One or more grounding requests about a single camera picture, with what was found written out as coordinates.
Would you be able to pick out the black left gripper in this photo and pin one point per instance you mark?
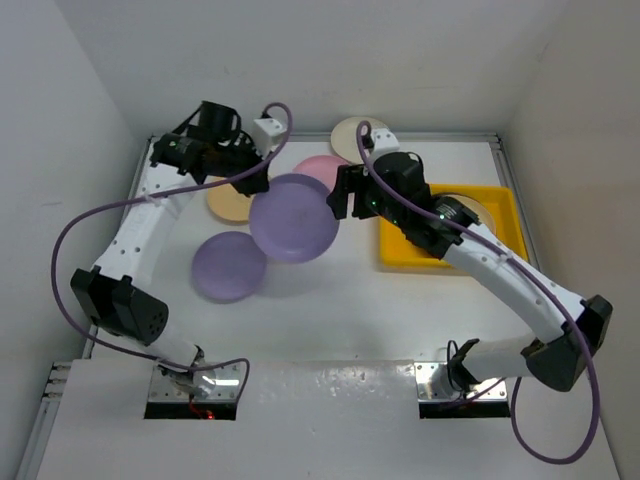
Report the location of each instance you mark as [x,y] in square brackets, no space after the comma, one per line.
[253,183]

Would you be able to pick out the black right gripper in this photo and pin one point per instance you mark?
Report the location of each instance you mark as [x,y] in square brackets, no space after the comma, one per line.
[347,182]

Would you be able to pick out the cream white plate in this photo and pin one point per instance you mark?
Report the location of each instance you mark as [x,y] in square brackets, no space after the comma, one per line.
[343,137]

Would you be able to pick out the purple plate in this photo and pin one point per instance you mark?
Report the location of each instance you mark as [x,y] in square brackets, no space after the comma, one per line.
[292,222]
[228,267]

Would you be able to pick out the orange plate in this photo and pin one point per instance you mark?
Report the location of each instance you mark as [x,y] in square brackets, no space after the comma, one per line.
[228,205]
[479,209]

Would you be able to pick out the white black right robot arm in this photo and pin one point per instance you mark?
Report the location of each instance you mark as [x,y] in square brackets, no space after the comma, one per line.
[565,328]

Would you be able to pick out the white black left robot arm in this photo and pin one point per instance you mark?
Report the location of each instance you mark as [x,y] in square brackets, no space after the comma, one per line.
[112,293]

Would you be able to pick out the yellow plastic bin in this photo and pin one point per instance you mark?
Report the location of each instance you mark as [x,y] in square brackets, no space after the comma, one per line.
[397,253]

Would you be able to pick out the pink plate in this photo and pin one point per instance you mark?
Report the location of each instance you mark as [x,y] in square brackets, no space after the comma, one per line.
[323,168]

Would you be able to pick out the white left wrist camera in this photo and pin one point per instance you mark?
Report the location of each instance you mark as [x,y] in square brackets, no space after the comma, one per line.
[266,134]

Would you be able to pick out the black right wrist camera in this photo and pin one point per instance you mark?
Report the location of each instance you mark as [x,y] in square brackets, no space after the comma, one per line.
[383,142]

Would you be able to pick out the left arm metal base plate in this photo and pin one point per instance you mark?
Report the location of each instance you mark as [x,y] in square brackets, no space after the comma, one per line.
[222,384]

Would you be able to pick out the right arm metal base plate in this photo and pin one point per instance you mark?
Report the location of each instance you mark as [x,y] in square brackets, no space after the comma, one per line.
[433,386]

